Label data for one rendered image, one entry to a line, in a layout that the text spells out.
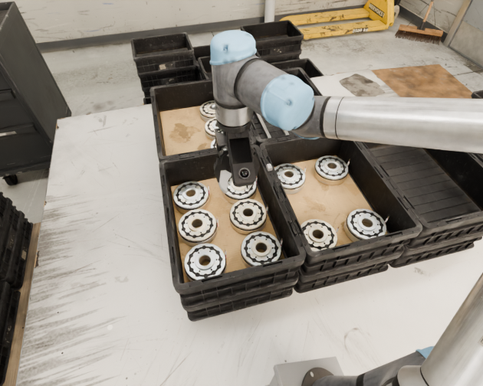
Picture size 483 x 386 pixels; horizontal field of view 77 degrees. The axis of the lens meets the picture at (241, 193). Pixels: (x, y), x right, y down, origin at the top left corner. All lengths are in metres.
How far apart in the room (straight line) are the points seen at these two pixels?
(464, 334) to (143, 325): 0.72
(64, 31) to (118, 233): 3.21
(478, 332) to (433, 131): 0.27
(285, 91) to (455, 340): 0.35
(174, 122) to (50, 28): 2.99
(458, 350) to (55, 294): 0.93
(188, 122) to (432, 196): 0.85
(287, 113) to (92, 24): 3.63
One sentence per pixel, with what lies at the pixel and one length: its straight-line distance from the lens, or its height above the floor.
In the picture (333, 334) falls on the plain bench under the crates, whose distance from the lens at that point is 0.90.
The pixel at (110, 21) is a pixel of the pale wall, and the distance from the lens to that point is 3.96.
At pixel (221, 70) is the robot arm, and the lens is 0.53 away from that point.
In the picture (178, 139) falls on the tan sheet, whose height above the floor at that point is 0.83.
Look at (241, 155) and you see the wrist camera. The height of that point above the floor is 1.13.
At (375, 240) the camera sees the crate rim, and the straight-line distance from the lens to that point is 0.77.
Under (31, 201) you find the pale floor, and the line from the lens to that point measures 2.38.
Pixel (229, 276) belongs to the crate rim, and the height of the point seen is 0.92.
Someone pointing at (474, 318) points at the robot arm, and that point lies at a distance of 0.40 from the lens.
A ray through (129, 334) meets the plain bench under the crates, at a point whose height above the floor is 0.70.
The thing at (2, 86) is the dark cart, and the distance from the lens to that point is 2.04.
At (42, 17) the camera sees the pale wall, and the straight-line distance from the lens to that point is 4.04.
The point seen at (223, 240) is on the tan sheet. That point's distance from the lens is 0.83.
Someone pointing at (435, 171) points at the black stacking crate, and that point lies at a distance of 1.17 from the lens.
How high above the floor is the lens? 1.54
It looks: 50 degrees down
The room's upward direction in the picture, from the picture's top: straight up
